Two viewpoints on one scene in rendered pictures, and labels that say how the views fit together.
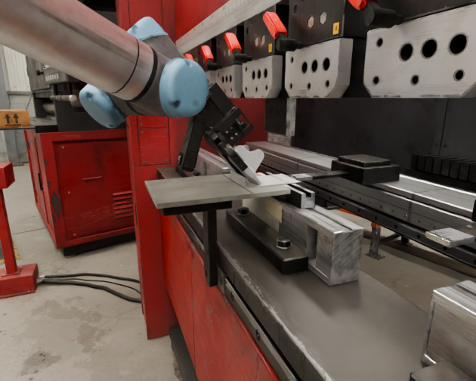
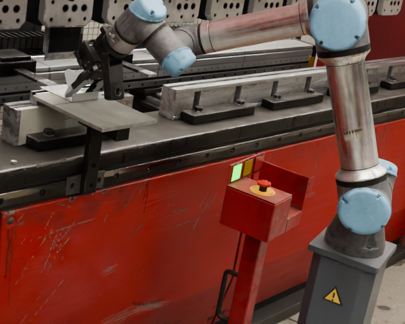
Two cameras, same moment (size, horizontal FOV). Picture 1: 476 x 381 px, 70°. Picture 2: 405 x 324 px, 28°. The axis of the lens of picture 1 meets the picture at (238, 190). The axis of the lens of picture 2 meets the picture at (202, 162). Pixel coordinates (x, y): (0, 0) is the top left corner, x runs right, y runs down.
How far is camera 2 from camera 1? 2.34 m
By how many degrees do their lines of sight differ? 111
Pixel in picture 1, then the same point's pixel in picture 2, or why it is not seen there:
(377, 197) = (23, 81)
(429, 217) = (62, 78)
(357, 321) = (156, 125)
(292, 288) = (139, 135)
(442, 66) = (189, 13)
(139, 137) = not seen: outside the picture
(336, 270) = not seen: hidden behind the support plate
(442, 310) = (179, 95)
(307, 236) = not seen: hidden behind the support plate
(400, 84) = (177, 18)
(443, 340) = (179, 105)
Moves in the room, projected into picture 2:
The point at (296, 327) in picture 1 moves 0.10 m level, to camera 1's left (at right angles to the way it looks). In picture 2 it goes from (172, 136) to (188, 149)
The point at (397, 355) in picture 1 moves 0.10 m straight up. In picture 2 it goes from (173, 123) to (177, 90)
